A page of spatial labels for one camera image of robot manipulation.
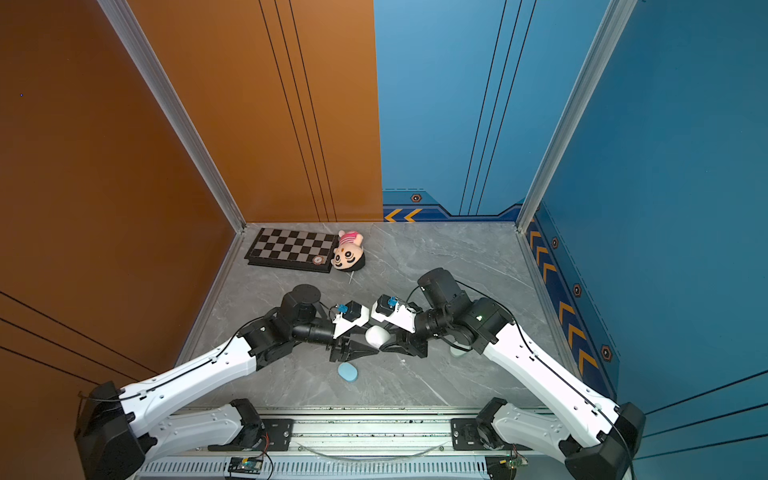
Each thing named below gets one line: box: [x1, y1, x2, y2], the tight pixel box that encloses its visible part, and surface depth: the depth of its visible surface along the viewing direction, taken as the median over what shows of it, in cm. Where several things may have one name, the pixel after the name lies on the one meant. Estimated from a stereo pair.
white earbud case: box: [365, 325, 390, 349], surface depth 65 cm
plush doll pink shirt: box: [331, 230, 366, 272], surface depth 103 cm
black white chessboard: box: [244, 227, 339, 273], surface depth 111 cm
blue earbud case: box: [337, 362, 358, 383], surface depth 84 cm
